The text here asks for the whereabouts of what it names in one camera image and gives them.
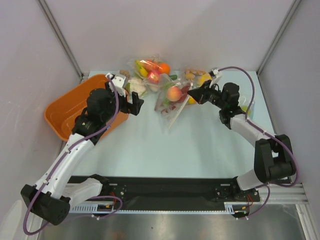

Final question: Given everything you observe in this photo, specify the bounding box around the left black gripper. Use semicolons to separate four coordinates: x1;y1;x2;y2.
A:
101;81;144;123

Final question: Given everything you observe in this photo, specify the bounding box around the clear zip bag with lobster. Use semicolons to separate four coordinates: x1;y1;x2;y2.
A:
154;73;193;129

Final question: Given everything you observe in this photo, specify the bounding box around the red plastic lobster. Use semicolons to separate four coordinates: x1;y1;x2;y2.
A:
159;84;190;113

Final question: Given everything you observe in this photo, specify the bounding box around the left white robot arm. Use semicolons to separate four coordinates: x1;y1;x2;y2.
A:
20;87;144;226

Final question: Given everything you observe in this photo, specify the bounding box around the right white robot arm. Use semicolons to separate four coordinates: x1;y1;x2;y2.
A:
187;80;297;201

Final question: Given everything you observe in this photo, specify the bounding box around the fake orange yellow pepper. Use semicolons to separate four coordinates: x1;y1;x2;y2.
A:
187;96;198;105

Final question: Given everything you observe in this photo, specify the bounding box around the zip bag with peppers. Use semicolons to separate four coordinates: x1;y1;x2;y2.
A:
180;67;207;106

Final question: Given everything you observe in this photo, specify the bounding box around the fake yellow bell pepper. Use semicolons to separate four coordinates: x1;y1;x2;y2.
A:
197;73;212;86

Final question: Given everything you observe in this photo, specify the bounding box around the fake peach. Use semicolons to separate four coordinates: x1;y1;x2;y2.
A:
166;86;182;102

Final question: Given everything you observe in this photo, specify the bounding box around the fake green cucumber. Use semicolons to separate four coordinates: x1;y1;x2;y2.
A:
169;74;178;81

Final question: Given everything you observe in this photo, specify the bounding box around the bag of fake nuts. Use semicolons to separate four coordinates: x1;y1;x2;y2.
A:
119;69;131;79

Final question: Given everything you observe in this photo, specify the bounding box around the fake red apple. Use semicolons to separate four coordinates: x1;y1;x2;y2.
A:
147;70;160;84

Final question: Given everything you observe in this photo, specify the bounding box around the zip bag with mixed fruit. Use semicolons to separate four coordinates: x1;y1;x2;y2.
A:
127;54;177;92

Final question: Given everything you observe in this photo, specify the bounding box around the fake yellow banana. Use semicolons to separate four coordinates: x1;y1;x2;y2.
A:
135;60;148;78

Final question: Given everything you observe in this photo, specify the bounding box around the zip bag with pear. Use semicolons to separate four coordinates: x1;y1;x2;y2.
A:
238;95;255;119

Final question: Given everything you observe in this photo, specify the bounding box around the fake green pear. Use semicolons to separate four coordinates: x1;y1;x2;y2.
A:
240;105;252;115

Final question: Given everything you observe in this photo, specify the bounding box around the orange plastic bin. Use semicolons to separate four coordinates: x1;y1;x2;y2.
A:
43;74;130;141

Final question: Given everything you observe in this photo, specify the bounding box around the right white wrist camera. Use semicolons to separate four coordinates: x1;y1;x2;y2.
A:
208;68;222;88

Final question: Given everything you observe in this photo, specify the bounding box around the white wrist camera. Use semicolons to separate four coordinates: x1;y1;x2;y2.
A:
105;72;128;97
208;68;222;88

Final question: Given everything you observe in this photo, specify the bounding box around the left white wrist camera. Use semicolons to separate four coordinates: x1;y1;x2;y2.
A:
105;72;128;97

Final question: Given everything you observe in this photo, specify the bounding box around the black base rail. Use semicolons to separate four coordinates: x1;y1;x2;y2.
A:
63;175;261;212

